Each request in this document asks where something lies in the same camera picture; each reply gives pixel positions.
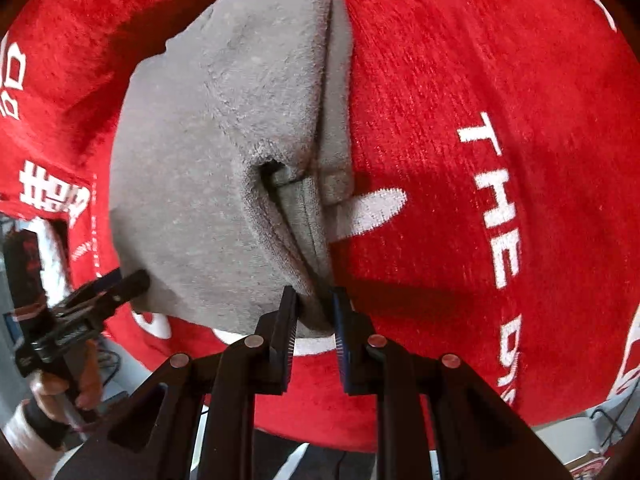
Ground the person's left hand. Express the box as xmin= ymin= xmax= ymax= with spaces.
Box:
xmin=30 ymin=339 xmax=104 ymax=417

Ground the red printed box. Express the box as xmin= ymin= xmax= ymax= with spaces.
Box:
xmin=569 ymin=456 xmax=615 ymax=480

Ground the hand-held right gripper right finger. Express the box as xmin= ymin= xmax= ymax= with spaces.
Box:
xmin=332 ymin=287 xmax=576 ymax=480

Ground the person's left forearm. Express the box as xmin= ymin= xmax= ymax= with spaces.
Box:
xmin=0 ymin=400 xmax=73 ymax=480

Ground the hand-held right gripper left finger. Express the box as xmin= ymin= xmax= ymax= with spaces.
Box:
xmin=55 ymin=285 xmax=301 ymax=480

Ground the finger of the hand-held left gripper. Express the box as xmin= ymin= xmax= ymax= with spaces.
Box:
xmin=62 ymin=266 xmax=124 ymax=311
xmin=75 ymin=268 xmax=152 ymax=322

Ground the red printed blanket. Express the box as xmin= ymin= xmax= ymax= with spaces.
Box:
xmin=0 ymin=0 xmax=640 ymax=455

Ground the black cable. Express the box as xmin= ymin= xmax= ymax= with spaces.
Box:
xmin=587 ymin=392 xmax=632 ymax=443

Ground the grey small garment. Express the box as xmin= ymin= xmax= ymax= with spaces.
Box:
xmin=108 ymin=0 xmax=357 ymax=339

